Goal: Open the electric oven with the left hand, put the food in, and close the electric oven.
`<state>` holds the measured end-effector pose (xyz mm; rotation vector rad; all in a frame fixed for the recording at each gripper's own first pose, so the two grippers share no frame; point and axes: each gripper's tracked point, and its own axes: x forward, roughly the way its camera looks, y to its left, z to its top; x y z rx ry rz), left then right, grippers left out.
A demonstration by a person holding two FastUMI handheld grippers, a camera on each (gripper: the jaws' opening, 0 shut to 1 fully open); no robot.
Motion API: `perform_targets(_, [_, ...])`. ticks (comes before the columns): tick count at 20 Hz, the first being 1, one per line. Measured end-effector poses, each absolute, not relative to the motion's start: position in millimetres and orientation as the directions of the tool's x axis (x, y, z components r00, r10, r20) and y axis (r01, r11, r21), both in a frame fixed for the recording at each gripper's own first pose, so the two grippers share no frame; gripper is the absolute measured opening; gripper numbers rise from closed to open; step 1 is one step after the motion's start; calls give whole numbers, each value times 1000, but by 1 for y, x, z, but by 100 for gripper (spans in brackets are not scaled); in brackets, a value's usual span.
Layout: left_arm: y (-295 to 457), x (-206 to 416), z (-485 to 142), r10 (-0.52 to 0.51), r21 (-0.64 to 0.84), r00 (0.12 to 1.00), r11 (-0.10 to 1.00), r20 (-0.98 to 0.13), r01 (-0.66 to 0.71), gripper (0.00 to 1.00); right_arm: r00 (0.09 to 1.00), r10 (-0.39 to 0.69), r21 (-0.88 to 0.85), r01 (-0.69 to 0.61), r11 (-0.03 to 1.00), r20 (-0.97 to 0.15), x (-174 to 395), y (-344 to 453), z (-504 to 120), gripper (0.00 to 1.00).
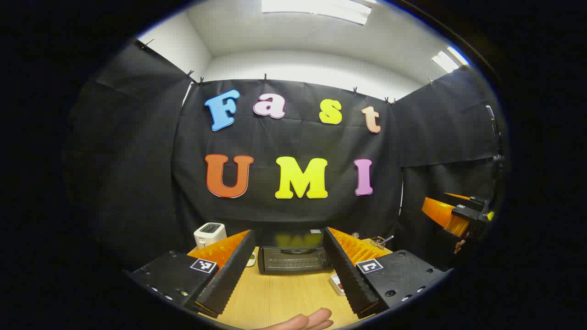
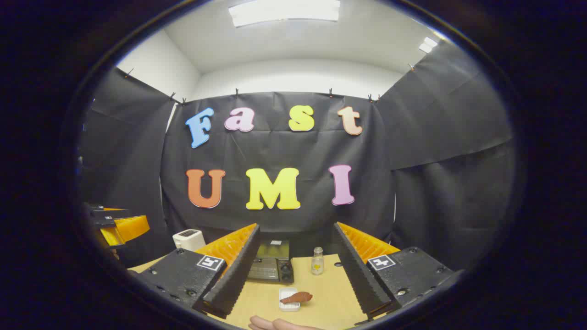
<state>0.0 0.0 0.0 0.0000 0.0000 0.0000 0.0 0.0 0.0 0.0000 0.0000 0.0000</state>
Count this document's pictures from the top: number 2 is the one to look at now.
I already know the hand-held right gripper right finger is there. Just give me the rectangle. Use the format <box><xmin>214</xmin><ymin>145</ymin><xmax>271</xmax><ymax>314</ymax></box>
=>
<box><xmin>333</xmin><ymin>222</ymin><xmax>459</xmax><ymax>320</ymax></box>

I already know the black electric oven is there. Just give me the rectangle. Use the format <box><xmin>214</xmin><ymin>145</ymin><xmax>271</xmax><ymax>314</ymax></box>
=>
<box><xmin>247</xmin><ymin>238</ymin><xmax>295</xmax><ymax>284</ymax></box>

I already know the long ceiling light panel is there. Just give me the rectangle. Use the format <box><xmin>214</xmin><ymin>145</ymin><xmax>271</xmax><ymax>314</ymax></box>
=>
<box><xmin>228</xmin><ymin>0</ymin><xmax>341</xmax><ymax>28</ymax></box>

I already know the brown meat piece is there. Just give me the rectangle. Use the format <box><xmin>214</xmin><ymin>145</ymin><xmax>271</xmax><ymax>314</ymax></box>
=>
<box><xmin>280</xmin><ymin>291</ymin><xmax>313</xmax><ymax>305</ymax></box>

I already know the white plastic tray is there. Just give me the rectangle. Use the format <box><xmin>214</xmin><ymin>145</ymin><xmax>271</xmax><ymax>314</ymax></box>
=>
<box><xmin>279</xmin><ymin>287</ymin><xmax>301</xmax><ymax>312</ymax></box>

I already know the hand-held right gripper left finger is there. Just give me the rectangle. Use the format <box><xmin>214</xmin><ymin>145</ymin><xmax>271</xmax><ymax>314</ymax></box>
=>
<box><xmin>138</xmin><ymin>223</ymin><xmax>261</xmax><ymax>320</ymax></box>

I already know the black backdrop cloth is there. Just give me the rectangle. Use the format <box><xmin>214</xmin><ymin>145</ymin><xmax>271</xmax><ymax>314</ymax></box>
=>
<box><xmin>78</xmin><ymin>41</ymin><xmax>516</xmax><ymax>271</ymax></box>

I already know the white toaster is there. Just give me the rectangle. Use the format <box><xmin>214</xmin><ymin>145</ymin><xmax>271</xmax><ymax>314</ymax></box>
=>
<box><xmin>172</xmin><ymin>229</ymin><xmax>206</xmax><ymax>253</ymax></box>

